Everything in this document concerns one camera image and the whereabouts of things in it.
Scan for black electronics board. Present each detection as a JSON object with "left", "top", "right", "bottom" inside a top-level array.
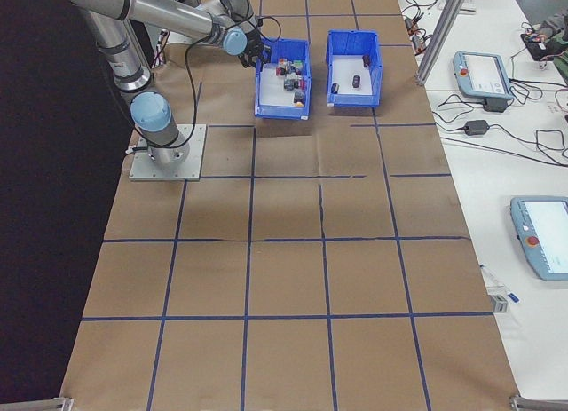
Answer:
[{"left": 520, "top": 30, "right": 556, "bottom": 62}]

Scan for metal frame bar end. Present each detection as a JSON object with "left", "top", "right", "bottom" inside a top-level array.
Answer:
[
  {"left": 509, "top": 394, "right": 568, "bottom": 411},
  {"left": 0, "top": 397, "right": 75, "bottom": 411}
]

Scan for white square base plate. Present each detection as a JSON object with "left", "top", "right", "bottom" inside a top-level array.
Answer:
[{"left": 128, "top": 123, "right": 209, "bottom": 183}]

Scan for red push-button switches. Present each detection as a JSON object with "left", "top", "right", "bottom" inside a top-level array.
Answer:
[{"left": 257, "top": 63, "right": 308, "bottom": 111}]

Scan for black adapter cable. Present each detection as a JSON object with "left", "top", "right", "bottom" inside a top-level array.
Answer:
[{"left": 431, "top": 92, "right": 568, "bottom": 166}]

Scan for aluminium profile post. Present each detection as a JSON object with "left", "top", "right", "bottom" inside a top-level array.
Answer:
[{"left": 415, "top": 0, "right": 472, "bottom": 87}]

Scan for white side table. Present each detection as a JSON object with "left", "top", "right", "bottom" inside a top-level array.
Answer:
[{"left": 391, "top": 0, "right": 568, "bottom": 411}]

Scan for black power adapter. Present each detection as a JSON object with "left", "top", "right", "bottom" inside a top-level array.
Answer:
[
  {"left": 483, "top": 97, "right": 509, "bottom": 115},
  {"left": 462, "top": 119, "right": 491, "bottom": 136}
]

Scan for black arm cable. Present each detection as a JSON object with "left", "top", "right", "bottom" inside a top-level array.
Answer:
[{"left": 183, "top": 14, "right": 283, "bottom": 139}]

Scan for blue bin with batteries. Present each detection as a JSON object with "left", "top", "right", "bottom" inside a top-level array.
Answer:
[{"left": 325, "top": 28, "right": 384, "bottom": 109}]

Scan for blue bin with switches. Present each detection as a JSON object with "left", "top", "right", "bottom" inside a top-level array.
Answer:
[{"left": 253, "top": 38, "right": 312, "bottom": 122}]

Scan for black frame cover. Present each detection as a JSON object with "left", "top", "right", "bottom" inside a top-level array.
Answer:
[{"left": 0, "top": 0, "right": 154, "bottom": 406}]

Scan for grey blue teach pendant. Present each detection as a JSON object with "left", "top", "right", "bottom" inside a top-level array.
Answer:
[
  {"left": 452, "top": 51, "right": 517, "bottom": 104},
  {"left": 509, "top": 194, "right": 568, "bottom": 282}
]

